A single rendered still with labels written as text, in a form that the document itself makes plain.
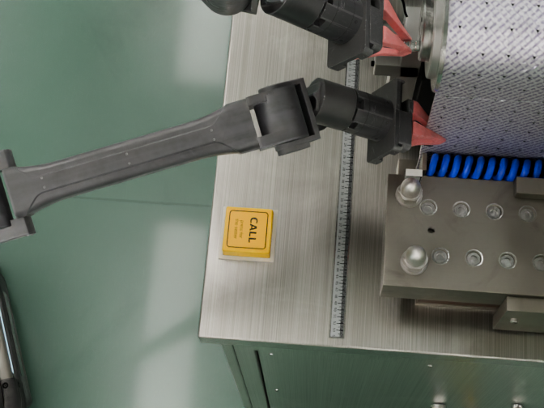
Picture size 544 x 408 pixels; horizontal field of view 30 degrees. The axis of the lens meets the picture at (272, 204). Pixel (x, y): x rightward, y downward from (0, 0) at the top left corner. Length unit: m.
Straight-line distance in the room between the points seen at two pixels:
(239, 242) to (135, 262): 1.01
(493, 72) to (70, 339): 1.48
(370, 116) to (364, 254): 0.28
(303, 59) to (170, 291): 0.96
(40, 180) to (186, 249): 1.24
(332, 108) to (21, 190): 0.39
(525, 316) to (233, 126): 0.47
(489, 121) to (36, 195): 0.58
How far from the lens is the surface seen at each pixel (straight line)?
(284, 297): 1.49
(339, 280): 1.49
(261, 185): 1.54
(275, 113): 1.24
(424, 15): 1.23
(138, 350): 2.42
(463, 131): 1.37
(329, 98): 1.28
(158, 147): 1.24
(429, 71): 1.23
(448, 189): 1.41
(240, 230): 1.49
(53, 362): 2.45
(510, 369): 1.57
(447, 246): 1.38
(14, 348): 2.32
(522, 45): 1.21
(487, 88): 1.26
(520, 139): 1.39
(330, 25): 1.15
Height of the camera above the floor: 2.34
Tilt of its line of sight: 70 degrees down
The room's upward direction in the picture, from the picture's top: 5 degrees counter-clockwise
